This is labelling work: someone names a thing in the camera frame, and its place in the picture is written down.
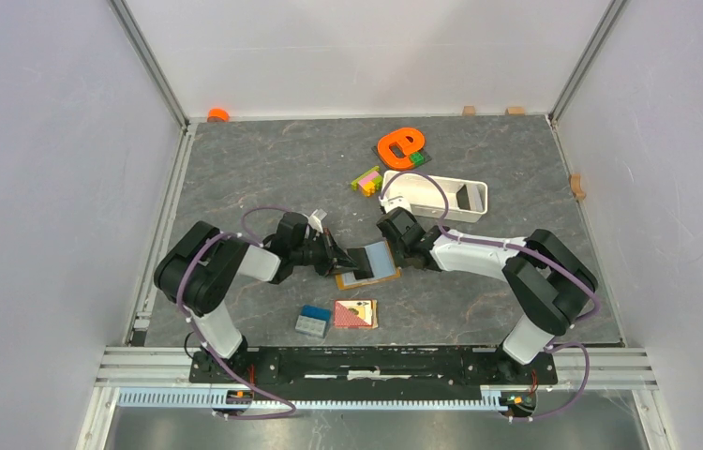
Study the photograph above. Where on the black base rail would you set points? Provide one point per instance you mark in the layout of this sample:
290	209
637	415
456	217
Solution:
374	373

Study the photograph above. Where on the wooden block right side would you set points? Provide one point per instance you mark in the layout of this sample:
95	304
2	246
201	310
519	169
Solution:
576	186

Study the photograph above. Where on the red playing card deck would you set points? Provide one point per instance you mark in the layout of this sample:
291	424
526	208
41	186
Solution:
356	314

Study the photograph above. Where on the black credit card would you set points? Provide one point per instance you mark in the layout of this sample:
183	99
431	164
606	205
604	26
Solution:
363	269

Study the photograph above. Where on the wooden block middle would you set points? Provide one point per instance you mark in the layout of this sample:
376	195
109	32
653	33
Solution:
515	110

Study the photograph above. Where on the orange tape roll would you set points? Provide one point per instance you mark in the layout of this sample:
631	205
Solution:
217	115

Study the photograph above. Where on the orange plastic letter e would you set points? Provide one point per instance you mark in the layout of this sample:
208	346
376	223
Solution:
408	139

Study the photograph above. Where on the blue grey toy brick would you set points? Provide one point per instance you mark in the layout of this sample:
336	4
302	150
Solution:
313	321

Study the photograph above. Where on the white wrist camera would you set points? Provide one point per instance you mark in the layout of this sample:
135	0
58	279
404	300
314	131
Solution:
315	220
393	203

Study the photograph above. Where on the colourful toy brick stack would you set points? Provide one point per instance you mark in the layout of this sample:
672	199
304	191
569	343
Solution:
368	183

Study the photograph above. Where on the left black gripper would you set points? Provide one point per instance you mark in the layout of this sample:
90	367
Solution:
334	256

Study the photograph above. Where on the white plastic tray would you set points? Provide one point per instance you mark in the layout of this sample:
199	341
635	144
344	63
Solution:
432	196

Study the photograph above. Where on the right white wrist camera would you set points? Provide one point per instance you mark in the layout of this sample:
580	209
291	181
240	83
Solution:
393	203

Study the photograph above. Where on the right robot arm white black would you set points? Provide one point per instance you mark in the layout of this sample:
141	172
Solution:
552	286

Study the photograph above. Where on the green toy brick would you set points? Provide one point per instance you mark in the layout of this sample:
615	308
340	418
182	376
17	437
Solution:
417	159

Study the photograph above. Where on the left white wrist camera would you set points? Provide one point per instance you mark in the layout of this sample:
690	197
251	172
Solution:
315	220

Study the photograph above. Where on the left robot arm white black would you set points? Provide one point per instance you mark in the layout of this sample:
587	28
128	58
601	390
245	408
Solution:
198	271

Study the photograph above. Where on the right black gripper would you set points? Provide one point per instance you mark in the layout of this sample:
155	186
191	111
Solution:
402	262

